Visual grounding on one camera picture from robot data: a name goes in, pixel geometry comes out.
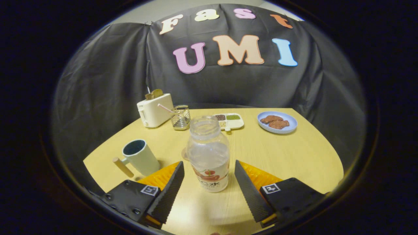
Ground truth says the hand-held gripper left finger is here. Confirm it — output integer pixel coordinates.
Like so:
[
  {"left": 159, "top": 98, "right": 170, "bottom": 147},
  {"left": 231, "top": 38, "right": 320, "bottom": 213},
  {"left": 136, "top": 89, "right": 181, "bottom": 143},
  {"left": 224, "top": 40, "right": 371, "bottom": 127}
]
[{"left": 101, "top": 161, "right": 185, "bottom": 228}]

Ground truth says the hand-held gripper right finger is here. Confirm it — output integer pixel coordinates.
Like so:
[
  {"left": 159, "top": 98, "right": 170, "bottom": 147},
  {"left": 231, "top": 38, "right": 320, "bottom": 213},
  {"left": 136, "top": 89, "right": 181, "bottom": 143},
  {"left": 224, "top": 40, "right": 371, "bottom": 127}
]
[{"left": 234, "top": 160, "right": 326, "bottom": 228}]

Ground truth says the pale green cup wooden handle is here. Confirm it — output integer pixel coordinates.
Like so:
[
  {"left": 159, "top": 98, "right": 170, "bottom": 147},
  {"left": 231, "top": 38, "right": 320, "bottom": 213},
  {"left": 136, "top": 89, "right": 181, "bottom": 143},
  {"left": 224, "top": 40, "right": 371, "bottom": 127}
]
[{"left": 113, "top": 139, "right": 161, "bottom": 178}]

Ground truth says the clear plastic juice bottle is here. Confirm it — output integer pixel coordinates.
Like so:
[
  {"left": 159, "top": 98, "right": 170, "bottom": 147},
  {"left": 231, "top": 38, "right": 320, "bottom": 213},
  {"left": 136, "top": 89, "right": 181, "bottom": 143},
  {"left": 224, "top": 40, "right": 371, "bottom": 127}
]
[{"left": 187, "top": 115, "right": 230, "bottom": 193}]

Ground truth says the wooden table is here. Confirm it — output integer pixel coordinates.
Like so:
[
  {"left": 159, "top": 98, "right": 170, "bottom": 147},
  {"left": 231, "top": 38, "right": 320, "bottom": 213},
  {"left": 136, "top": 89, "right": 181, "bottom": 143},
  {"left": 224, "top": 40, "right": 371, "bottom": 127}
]
[{"left": 83, "top": 108, "right": 344, "bottom": 235}]

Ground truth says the light blue plate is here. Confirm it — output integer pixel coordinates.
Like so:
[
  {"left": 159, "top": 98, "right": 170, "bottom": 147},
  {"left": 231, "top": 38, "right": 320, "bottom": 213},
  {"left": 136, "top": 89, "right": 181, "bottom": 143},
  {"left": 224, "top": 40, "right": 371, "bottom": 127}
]
[{"left": 257, "top": 111, "right": 298, "bottom": 134}]

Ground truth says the white divided tray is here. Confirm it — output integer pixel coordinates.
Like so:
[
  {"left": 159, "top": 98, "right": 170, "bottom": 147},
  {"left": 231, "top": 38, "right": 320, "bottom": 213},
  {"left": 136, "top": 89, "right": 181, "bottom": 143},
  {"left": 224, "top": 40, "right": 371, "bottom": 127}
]
[{"left": 213, "top": 113, "right": 245, "bottom": 132}]

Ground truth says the brown cookie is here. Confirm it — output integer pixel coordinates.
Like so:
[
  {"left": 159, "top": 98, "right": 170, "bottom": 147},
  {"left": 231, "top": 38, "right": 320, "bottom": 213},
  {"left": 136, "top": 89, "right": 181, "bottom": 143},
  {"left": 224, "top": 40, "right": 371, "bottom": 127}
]
[
  {"left": 269, "top": 120, "right": 290, "bottom": 130},
  {"left": 260, "top": 115, "right": 284, "bottom": 124}
]

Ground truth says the white toaster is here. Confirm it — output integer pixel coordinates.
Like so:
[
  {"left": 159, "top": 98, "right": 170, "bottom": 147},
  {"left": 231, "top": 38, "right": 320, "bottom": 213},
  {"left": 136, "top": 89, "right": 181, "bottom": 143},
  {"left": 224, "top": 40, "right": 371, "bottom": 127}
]
[{"left": 137, "top": 93, "right": 175, "bottom": 128}]

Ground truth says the black backdrop cloth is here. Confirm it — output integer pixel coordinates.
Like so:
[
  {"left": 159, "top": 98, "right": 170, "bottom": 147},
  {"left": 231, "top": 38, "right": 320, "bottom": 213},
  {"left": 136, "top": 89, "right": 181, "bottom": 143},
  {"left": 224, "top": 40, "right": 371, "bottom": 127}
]
[{"left": 52, "top": 4, "right": 367, "bottom": 172}]

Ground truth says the glass jar in wire holder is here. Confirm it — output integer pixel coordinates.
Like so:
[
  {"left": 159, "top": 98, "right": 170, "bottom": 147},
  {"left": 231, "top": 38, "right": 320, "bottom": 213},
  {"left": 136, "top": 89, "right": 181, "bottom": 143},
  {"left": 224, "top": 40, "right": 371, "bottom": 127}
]
[{"left": 171, "top": 105, "right": 191, "bottom": 131}]

